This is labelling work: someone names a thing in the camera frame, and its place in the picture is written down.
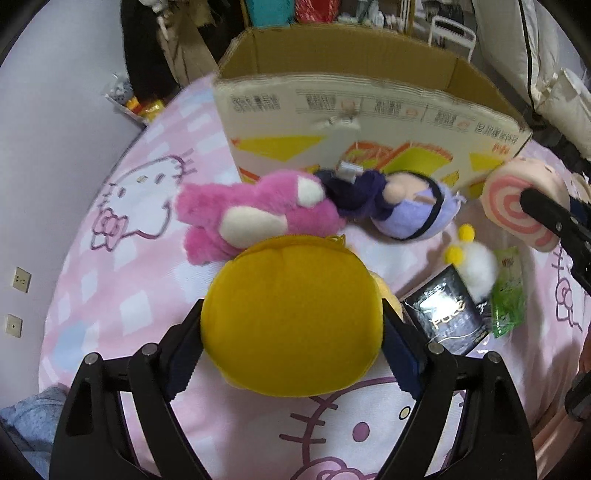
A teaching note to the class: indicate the cardboard box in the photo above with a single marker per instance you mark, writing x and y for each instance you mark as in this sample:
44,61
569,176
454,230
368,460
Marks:
307,97

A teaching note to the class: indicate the yellow round plush toy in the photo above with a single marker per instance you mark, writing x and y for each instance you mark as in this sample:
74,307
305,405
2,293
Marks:
295,316

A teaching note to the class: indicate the cream reclining chair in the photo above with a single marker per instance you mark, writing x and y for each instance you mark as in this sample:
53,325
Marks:
527,46

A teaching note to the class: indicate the red gift bag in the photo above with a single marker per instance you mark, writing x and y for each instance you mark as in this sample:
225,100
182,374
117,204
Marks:
316,11

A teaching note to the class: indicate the purple hair doll plush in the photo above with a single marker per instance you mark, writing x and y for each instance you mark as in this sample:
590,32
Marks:
405,206

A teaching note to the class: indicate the black coat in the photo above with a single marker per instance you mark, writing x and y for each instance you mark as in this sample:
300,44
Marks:
146,66

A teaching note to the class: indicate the yellow bags on floor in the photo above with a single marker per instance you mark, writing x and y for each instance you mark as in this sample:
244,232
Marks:
119,93

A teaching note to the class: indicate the beige coat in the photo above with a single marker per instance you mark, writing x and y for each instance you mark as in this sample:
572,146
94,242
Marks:
184,48

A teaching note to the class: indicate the pink swirl roll plush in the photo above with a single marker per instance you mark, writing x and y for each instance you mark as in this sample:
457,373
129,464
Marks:
501,199

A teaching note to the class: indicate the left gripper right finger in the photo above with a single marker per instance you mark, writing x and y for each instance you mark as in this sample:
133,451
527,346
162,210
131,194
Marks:
468,421

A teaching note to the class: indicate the wall socket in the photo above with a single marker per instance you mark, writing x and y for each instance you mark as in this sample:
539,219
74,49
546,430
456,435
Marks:
21,280
13,326

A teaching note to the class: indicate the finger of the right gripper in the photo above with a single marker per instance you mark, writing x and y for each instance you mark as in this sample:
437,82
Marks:
571,225

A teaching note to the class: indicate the wall socket lower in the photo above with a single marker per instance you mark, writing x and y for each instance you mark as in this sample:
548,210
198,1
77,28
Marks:
13,326

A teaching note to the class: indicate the wall socket upper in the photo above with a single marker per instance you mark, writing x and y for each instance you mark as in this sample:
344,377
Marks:
21,280

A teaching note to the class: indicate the white fluffy pompom toy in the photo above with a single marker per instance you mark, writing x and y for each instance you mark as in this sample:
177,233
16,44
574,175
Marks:
475,263

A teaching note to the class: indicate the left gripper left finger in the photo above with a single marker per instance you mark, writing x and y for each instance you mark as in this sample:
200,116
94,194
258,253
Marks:
92,440

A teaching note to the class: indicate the green snack packet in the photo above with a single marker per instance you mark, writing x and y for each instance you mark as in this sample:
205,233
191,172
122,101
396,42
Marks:
508,299

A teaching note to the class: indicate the pink bear plush toy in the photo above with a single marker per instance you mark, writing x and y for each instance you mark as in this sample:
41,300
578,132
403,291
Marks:
224,220

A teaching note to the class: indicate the black glossy packet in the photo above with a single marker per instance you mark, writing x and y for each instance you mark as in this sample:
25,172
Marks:
444,311

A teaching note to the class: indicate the pink hello kitty bedsheet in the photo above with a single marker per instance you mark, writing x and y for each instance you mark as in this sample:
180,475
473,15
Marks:
126,280

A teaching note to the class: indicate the teal bag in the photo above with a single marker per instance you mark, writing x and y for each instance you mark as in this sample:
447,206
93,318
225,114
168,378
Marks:
265,13

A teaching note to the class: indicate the white wire cart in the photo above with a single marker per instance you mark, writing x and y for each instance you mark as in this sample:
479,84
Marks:
444,30

